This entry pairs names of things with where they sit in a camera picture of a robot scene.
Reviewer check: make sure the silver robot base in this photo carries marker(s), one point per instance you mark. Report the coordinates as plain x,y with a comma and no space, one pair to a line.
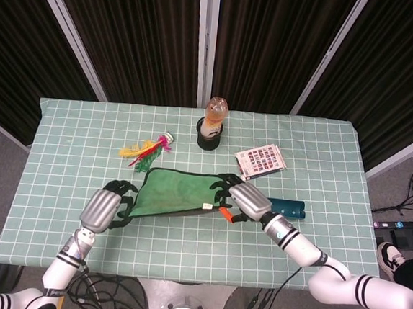
186,304

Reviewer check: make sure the black and white sneaker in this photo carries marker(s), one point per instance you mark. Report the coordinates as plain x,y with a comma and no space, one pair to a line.
389,259

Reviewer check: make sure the orange drink plastic bottle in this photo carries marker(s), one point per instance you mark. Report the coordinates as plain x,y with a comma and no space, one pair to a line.
215,113

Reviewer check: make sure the black fabric partition panel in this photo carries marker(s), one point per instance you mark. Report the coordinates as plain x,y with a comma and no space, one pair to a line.
273,48
16,54
130,35
390,80

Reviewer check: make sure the teal rectangular box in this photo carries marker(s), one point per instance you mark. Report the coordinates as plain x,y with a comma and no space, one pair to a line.
290,209

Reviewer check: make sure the black trouser leg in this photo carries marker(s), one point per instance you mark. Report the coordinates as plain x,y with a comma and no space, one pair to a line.
411,275

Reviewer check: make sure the black cup holder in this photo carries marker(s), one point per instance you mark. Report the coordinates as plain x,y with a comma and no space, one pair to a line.
207,142

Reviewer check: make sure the colourful feather shuttlecock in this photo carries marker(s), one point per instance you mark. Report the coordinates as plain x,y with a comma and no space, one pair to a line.
146,156

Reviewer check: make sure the green white checkered tablecloth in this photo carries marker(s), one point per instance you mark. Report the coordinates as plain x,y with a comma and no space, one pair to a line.
183,253

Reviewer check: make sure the patterned card box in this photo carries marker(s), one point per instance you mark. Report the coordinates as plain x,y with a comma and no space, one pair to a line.
262,161

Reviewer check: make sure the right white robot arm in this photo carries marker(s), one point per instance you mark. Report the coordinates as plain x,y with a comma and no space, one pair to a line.
343,282

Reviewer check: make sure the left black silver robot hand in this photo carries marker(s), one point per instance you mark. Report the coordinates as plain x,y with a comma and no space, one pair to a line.
100,206

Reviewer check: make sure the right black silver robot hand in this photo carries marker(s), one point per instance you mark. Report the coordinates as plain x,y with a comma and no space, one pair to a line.
249,201

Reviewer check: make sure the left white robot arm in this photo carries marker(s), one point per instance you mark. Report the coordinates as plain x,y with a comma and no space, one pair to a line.
58,271

